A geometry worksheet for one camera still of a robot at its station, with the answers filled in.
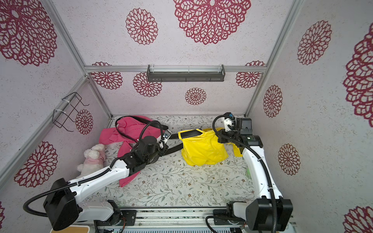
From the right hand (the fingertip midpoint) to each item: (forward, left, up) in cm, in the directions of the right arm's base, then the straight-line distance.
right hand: (219, 130), depth 78 cm
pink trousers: (+13, +62, -19) cm, 66 cm away
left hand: (-2, +31, -4) cm, 31 cm away
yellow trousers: (-7, +8, -7) cm, 13 cm away
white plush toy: (-12, +70, -12) cm, 72 cm away
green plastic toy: (-14, -19, -24) cm, 34 cm away
